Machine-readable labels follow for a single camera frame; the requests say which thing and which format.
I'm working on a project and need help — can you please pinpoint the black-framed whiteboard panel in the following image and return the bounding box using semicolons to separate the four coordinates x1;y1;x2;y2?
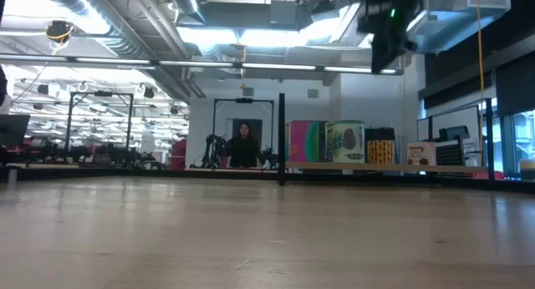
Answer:
416;99;496;180

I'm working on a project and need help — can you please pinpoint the silver spiral ventilation duct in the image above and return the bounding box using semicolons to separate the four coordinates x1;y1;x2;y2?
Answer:
35;0;206;99

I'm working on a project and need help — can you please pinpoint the person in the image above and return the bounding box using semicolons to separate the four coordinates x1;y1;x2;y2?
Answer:
225;121;263;169

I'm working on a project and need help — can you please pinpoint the black gantry frame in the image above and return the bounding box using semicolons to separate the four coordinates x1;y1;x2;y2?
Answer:
211;97;276;169
67;90;135;165

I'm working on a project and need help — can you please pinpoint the rainbow striped box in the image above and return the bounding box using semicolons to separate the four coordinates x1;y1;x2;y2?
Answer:
288;119;328;164

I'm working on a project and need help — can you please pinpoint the yellow hanging cable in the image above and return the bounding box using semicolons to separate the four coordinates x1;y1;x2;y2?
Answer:
476;0;487;101

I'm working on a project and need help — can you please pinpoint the white ceiling ventilation unit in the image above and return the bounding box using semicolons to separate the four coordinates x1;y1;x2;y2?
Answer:
407;0;512;56

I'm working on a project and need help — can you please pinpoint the white mixed veggies can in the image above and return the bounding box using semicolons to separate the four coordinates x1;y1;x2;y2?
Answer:
325;119;366;164

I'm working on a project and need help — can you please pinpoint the black ceiling cable reel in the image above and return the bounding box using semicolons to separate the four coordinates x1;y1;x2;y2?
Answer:
44;19;75;44

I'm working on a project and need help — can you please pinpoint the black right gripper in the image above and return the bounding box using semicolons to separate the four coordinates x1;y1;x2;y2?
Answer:
370;29;415;75

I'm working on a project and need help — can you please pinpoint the orange white can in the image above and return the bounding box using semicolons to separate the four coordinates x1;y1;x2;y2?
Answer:
406;141;437;166

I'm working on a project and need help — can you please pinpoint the red chair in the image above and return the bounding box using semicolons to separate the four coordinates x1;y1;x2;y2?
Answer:
170;138;187;171

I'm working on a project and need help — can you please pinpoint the black monitor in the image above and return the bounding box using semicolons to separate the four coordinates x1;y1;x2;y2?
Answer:
0;114;31;147

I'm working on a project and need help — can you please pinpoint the yellow background object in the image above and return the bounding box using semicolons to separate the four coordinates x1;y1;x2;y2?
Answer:
519;158;535;181

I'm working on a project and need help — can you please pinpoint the long ceiling light fixture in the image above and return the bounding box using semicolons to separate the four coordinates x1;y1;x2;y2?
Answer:
0;53;405;76

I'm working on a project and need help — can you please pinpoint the black window blind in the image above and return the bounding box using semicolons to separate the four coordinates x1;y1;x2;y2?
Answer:
495;57;535;117

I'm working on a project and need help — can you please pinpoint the black perforated crate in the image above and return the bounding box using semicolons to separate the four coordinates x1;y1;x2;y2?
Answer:
429;125;471;167

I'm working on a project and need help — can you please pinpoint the black shelf divider post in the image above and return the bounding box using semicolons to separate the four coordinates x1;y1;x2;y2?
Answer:
278;92;287;186

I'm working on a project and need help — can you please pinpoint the yellow chili pepper box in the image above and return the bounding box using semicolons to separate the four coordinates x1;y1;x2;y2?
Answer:
366;139;396;165

